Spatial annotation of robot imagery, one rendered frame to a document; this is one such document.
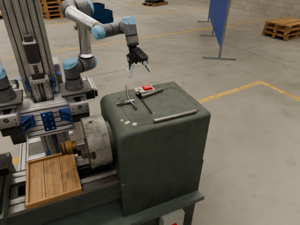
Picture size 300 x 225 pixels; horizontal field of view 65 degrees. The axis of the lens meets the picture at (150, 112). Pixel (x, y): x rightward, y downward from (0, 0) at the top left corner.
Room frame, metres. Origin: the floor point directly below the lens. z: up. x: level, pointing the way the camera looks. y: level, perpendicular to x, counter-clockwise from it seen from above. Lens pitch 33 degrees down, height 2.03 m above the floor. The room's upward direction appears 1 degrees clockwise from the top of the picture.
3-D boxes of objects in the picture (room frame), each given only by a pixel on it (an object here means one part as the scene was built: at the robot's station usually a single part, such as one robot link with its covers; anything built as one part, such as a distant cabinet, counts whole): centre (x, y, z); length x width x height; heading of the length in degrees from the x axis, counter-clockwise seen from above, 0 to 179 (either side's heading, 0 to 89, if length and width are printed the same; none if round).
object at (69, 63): (1.69, 0.60, 1.33); 0.13 x 0.12 x 0.14; 138
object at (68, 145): (1.06, 0.48, 1.08); 0.09 x 0.09 x 0.09; 24
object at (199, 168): (1.29, -0.01, 0.43); 0.60 x 0.48 x 0.86; 114
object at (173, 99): (1.30, -0.02, 1.06); 0.59 x 0.48 x 0.39; 114
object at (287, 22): (7.84, -4.33, 0.22); 1.25 x 0.86 x 0.44; 124
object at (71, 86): (1.68, 0.61, 1.21); 0.15 x 0.15 x 0.10
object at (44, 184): (1.00, 0.60, 0.89); 0.36 x 0.30 x 0.04; 24
